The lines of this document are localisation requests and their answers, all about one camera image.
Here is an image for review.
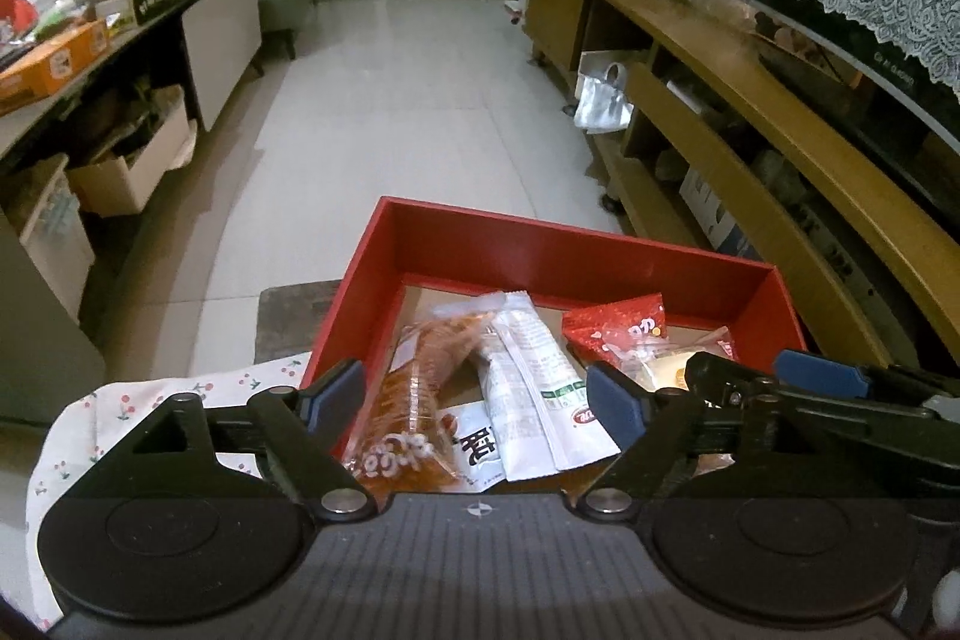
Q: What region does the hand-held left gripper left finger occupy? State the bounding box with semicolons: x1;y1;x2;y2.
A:
129;358;377;524

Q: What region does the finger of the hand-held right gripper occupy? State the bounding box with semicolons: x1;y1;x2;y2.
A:
774;349;960;402
684;350;938;432

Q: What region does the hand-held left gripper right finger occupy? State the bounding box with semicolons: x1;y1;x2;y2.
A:
576;361;751;524

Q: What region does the yellow cake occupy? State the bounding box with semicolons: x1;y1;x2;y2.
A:
619;326;742;395

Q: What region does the red snack packet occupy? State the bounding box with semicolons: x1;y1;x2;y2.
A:
561;293;668;365

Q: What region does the orange brown snack packet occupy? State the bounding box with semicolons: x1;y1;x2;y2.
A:
343;308;502;500

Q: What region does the white grey snack packet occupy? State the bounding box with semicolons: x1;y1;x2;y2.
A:
475;290;590;482

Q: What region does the red cardboard box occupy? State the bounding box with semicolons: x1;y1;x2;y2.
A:
303;196;809;507

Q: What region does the dark square stool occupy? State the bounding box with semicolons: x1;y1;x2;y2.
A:
256;280;347;365

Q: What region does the white packet with black print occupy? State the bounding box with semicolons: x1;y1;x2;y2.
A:
435;401;625;485

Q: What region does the white box on shelf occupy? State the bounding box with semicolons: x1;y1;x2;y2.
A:
678;163;754;257

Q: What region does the wooden TV stand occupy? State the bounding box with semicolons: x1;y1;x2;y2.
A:
523;0;960;378

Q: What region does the cherry print tablecloth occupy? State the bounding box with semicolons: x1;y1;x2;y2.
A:
25;358;316;629

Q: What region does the black television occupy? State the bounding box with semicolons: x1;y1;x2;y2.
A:
750;0;960;208

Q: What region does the white cardboard storage box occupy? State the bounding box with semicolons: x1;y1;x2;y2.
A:
66;91;199;218

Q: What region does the silver foil bag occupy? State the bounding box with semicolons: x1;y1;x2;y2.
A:
573;61;632;133

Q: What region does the white cabinet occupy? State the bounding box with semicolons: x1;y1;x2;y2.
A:
180;0;265;133

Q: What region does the dark long side table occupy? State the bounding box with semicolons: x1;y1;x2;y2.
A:
0;0;257;176

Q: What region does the orange flat box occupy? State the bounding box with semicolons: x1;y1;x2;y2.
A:
0;20;110;118

